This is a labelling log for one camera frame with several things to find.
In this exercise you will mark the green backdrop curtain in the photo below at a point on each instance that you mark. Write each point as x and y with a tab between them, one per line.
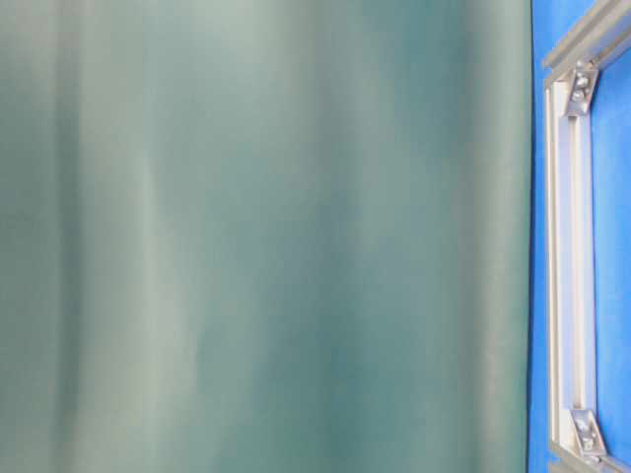
265	236

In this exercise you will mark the aluminium extrusion frame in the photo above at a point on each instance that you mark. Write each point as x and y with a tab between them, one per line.
575	63

